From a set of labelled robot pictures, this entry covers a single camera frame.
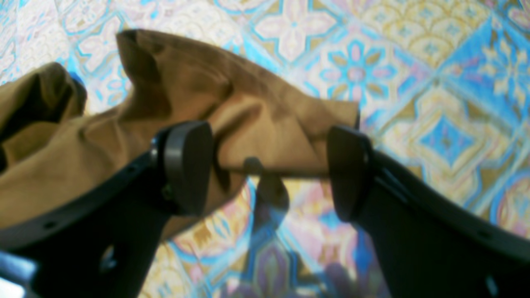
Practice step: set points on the patterned tablecloth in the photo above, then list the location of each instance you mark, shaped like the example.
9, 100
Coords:
443, 87

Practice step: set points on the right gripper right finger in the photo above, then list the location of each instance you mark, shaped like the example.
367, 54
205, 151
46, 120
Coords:
427, 246

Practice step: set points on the brown t-shirt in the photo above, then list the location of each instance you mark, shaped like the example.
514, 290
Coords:
51, 153

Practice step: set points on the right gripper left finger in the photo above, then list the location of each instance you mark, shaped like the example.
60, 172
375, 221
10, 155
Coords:
102, 244

